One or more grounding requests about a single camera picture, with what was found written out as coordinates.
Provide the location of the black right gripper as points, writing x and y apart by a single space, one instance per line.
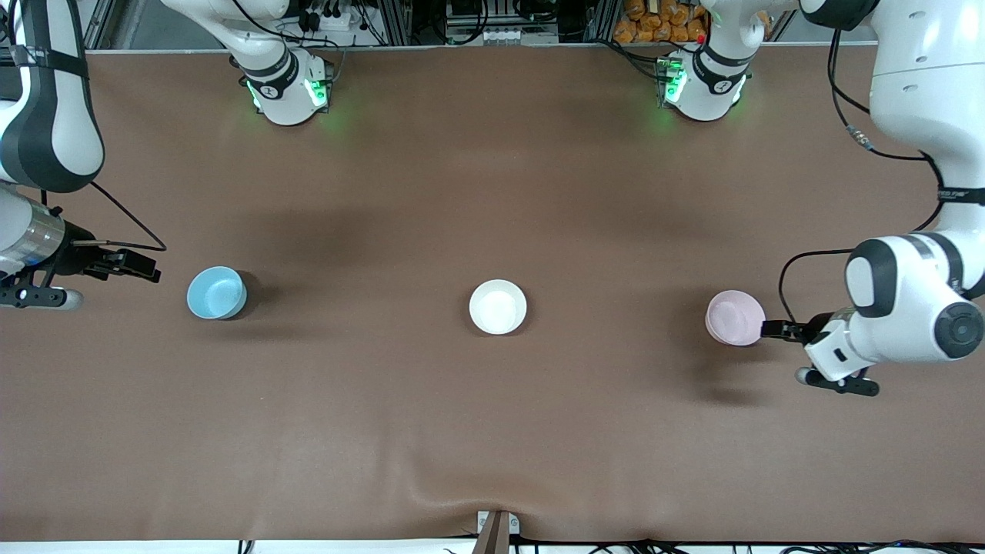
79 258

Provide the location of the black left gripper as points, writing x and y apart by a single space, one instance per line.
809 329

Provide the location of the pink plastic bowl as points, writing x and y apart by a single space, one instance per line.
732 318

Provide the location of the blue plastic bowl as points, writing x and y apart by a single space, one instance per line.
215 294

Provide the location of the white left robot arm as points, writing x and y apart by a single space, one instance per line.
916 85

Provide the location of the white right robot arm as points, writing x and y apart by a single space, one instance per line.
54 131

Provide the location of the white plastic bowl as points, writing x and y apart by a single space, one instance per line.
498 307

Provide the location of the brown table mat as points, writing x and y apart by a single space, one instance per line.
492 431

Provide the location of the white power strip with plugs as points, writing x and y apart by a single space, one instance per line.
331 19

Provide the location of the pile of orange packets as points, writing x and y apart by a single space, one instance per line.
658 21

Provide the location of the white socket strip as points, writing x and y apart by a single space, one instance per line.
504 35

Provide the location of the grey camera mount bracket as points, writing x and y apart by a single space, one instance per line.
496 531

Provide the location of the aluminium frame profile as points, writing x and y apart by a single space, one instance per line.
394 21
600 19

